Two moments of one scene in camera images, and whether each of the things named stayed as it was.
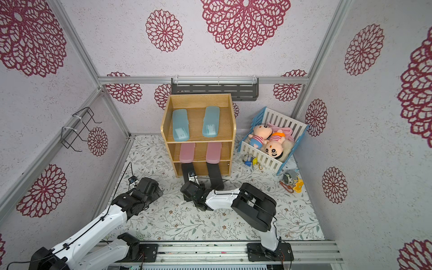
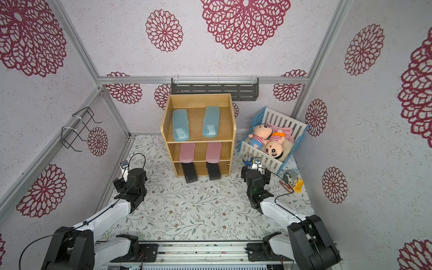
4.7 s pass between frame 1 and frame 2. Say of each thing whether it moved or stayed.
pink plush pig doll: stayed
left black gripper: moved
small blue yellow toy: stayed
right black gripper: moved
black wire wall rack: stayed
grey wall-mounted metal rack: stayed
